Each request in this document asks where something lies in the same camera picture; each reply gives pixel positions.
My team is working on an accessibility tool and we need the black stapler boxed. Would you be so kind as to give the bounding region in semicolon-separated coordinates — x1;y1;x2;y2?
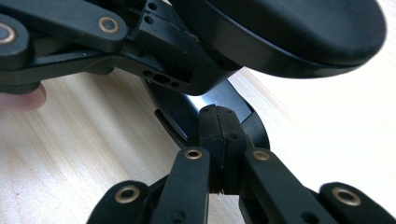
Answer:
144;0;388;151

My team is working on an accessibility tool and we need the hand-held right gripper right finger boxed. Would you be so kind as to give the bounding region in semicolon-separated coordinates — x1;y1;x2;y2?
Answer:
217;105;250;196

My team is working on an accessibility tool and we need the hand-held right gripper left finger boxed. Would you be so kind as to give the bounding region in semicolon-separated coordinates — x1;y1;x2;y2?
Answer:
198;104;226;194

